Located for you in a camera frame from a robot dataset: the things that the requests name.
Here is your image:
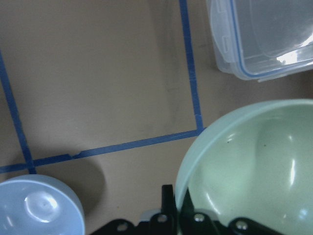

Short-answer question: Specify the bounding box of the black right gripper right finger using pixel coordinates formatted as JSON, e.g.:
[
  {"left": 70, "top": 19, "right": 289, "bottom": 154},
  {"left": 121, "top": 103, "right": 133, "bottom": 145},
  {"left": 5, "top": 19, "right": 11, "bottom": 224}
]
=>
[{"left": 179, "top": 190, "right": 220, "bottom": 235}]

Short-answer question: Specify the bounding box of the clear plastic food container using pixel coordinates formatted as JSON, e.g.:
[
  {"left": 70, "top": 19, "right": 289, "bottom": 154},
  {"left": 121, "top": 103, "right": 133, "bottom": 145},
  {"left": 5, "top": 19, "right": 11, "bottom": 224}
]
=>
[{"left": 206, "top": 0, "right": 313, "bottom": 81}]

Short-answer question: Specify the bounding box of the green bowl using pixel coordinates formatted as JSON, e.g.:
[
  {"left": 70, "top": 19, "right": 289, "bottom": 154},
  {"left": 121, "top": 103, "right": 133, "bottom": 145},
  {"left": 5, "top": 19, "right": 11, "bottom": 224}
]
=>
[{"left": 175, "top": 99, "right": 313, "bottom": 235}]

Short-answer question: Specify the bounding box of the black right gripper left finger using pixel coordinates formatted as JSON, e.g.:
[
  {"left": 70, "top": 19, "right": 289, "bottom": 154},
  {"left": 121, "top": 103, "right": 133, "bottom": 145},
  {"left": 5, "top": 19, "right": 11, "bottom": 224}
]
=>
[{"left": 161, "top": 185, "right": 178, "bottom": 235}]

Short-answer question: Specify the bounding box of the blue bowl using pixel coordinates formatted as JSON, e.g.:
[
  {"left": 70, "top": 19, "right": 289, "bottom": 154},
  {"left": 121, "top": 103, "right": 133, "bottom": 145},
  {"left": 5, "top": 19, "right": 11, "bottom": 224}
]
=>
[{"left": 0, "top": 174, "right": 86, "bottom": 235}]

